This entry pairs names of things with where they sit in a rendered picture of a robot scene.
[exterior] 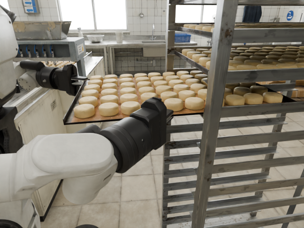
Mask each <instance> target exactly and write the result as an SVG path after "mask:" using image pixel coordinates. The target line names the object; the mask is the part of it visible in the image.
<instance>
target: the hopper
mask: <svg viewBox="0 0 304 228"><path fill-rule="evenodd" d="M71 23H72V21H14V22H13V24H12V26H13V30H14V33H15V37H16V40H63V39H66V38H67V35H68V32H69V29H70V26H71Z"/></svg>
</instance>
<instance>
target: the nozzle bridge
mask: <svg viewBox="0 0 304 228"><path fill-rule="evenodd" d="M17 44H18V46H19V45H20V46H19V52H20V49H22V51H23V54H24V58H22V57H21V55H20V54H19V52H18V53H17V56H16V58H14V59H13V61H14V62H20V61H22V60H31V61H36V62H48V61H71V62H76V64H77V70H78V76H83V77H86V68H85V61H84V56H85V55H86V47H85V40H84V37H75V38H66V39H63V40H17ZM27 44H28V46H27ZM35 44H36V46H35ZM43 44H44V46H43ZM51 44H52V46H51ZM26 46H27V49H30V52H31V55H32V57H31V58H29V55H28V54H27V53H28V50H27V53H26ZM34 46H35V51H36V49H38V53H39V57H37V56H36V54H35V53H34ZM50 46H51V49H53V51H54V55H55V57H52V54H51V53H50ZM42 47H43V49H45V50H46V53H47V57H44V54H43V52H42ZM43 51H44V50H43Z"/></svg>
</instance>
